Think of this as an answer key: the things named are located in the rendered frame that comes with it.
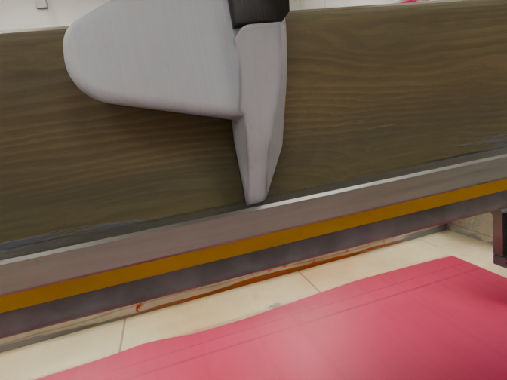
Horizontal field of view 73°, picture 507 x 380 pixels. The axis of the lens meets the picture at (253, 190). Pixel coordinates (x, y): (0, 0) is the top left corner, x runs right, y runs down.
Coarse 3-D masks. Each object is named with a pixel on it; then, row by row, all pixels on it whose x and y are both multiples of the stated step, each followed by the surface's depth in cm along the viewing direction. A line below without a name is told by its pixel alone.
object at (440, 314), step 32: (448, 256) 32; (352, 288) 29; (384, 288) 29; (416, 288) 28; (448, 288) 27; (480, 288) 26; (256, 320) 27; (288, 320) 26; (320, 320) 26; (352, 320) 25; (384, 320) 24; (416, 320) 24; (448, 320) 23; (480, 320) 23; (288, 352) 23; (320, 352) 22; (352, 352) 22; (384, 352) 21; (416, 352) 21; (448, 352) 20; (480, 352) 20
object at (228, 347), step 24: (192, 336) 26; (216, 336) 26; (240, 336) 25; (96, 360) 25; (120, 360) 24; (144, 360) 24; (168, 360) 24; (192, 360) 23; (216, 360) 23; (240, 360) 23
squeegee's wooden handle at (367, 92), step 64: (448, 0) 14; (0, 64) 10; (64, 64) 10; (320, 64) 12; (384, 64) 13; (448, 64) 14; (0, 128) 10; (64, 128) 11; (128, 128) 11; (192, 128) 12; (320, 128) 13; (384, 128) 14; (448, 128) 14; (0, 192) 10; (64, 192) 11; (128, 192) 11; (192, 192) 12
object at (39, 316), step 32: (384, 224) 16; (416, 224) 16; (256, 256) 14; (288, 256) 14; (128, 288) 13; (160, 288) 13; (192, 288) 14; (0, 320) 12; (32, 320) 12; (64, 320) 13
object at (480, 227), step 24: (480, 216) 34; (384, 240) 36; (408, 240) 37; (480, 240) 35; (288, 264) 34; (312, 264) 34; (216, 288) 32; (120, 312) 30; (144, 312) 31; (24, 336) 28; (48, 336) 29
